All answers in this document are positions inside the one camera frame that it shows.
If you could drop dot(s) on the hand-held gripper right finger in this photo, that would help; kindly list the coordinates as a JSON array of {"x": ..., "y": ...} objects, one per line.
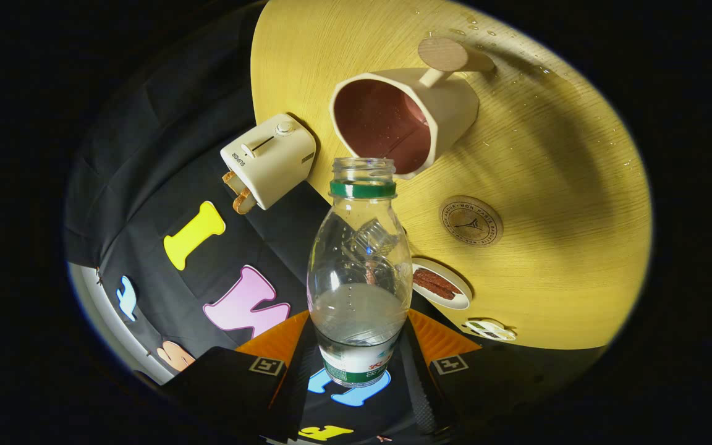
[{"x": 415, "y": 383}]

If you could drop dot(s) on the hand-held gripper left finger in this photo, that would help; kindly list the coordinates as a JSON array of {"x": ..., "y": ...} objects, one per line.
[{"x": 303, "y": 383}]

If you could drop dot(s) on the clear plastic juice bottle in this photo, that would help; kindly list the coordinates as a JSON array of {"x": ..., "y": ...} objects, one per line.
[{"x": 359, "y": 321}]

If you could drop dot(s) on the round cork coaster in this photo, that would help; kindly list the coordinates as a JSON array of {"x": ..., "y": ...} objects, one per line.
[{"x": 471, "y": 221}]

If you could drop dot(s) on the white divided condiment tray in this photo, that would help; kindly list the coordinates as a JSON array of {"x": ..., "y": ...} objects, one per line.
[{"x": 489, "y": 330}]

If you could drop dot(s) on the round white plate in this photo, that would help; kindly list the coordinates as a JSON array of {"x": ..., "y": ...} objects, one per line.
[{"x": 461, "y": 300}]

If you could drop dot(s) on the red meat piece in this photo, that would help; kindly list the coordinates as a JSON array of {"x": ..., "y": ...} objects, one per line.
[
  {"x": 430, "y": 288},
  {"x": 442, "y": 281}
]

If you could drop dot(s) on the toasted bread slice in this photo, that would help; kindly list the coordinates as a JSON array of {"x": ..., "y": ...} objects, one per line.
[
  {"x": 229, "y": 178},
  {"x": 245, "y": 201}
]

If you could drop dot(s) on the white toaster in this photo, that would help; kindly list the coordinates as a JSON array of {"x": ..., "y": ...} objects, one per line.
[{"x": 275, "y": 154}]

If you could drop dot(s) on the wooden table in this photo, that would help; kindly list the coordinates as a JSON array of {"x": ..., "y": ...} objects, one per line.
[{"x": 547, "y": 185}]

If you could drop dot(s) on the black backdrop cloth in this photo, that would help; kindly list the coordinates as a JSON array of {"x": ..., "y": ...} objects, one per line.
[{"x": 146, "y": 154}]

